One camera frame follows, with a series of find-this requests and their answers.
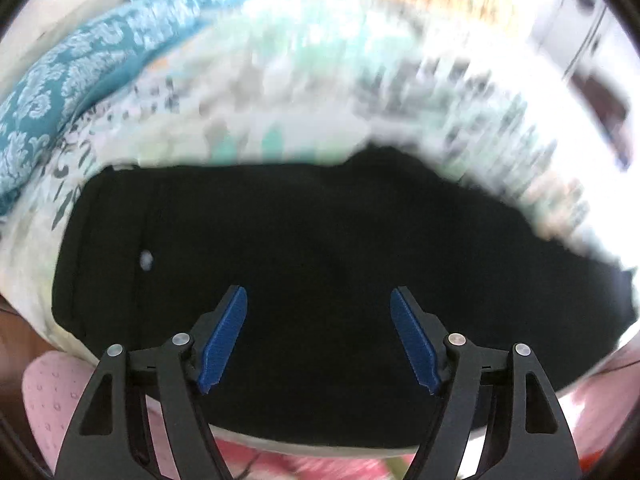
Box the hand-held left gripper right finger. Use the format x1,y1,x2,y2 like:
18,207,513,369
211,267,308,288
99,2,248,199
390,286,583,480

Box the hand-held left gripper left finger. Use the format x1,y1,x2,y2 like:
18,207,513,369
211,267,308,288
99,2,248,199
54,285,248,480

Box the black pants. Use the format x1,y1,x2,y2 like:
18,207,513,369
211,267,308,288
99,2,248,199
50,142,638,448

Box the pink dotted cloth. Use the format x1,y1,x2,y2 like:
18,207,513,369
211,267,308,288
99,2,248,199
22,350,168,480
570,345,637,461

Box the floral bed sheet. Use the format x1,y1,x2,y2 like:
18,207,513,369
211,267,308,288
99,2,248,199
0,0,640,456

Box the teal floral pillow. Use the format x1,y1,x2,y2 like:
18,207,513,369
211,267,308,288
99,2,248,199
125,0,296,76
0,12,161,216

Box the dark wooden dresser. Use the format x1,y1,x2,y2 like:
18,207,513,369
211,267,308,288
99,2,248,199
570,72,632,171

